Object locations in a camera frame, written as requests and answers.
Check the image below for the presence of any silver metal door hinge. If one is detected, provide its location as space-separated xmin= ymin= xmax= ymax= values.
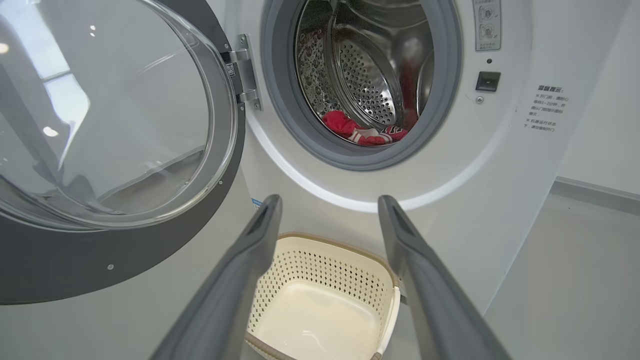
xmin=220 ymin=33 xmax=264 ymax=112

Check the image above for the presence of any grey pictogram warning sticker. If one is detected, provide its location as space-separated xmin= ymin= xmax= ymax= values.
xmin=472 ymin=0 xmax=502 ymax=53

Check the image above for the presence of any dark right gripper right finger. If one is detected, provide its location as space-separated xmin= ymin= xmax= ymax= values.
xmin=377 ymin=194 xmax=511 ymax=360

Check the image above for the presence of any red and white jersey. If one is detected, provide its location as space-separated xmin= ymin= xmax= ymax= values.
xmin=321 ymin=110 xmax=409 ymax=147

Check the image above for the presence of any white front-load washing machine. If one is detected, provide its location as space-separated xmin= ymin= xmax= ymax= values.
xmin=207 ymin=0 xmax=634 ymax=321

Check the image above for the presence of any black door latch socket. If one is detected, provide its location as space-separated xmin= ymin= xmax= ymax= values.
xmin=474 ymin=70 xmax=502 ymax=93

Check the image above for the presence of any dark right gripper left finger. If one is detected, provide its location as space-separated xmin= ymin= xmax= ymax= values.
xmin=150 ymin=194 xmax=284 ymax=360

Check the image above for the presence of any stainless steel washing machine drum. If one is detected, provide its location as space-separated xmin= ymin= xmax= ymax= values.
xmin=295 ymin=0 xmax=435 ymax=147

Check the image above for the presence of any printed text notice sticker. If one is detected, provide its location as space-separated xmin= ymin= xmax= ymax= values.
xmin=523 ymin=84 xmax=571 ymax=132

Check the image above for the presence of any cream perforated laundry basket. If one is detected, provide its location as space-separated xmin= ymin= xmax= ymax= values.
xmin=243 ymin=232 xmax=402 ymax=360

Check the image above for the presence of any black round glass washer door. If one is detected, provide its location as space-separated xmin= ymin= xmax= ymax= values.
xmin=0 ymin=0 xmax=247 ymax=306

